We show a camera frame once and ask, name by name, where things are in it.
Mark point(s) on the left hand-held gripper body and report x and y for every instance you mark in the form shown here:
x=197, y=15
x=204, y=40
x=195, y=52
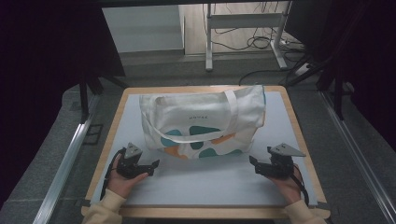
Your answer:
x=130, y=161

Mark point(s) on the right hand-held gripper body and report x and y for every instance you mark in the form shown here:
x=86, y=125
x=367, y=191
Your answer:
x=278, y=163

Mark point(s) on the white patterned tote bag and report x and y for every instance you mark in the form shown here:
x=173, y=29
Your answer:
x=199, y=118

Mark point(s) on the person's left hand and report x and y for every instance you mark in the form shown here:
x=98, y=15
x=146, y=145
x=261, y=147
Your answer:
x=123, y=183

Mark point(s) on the person's right hand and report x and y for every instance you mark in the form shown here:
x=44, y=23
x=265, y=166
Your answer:
x=288, y=186

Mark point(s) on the light blue table mat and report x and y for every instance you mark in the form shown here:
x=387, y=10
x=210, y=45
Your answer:
x=205, y=177

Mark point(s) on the black stand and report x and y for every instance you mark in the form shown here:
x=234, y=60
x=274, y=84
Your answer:
x=88, y=90
x=323, y=74

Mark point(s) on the white power strip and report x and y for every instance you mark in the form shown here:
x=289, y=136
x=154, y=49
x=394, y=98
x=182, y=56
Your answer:
x=302, y=69

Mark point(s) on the dark curtain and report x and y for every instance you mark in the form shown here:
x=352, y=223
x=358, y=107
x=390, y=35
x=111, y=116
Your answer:
x=53, y=84
x=358, y=62

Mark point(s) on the aluminium rail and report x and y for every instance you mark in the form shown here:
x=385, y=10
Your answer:
x=358, y=155
x=63, y=171

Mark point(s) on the white metal desk frame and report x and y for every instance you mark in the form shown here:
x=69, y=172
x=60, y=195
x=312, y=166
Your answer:
x=243, y=28

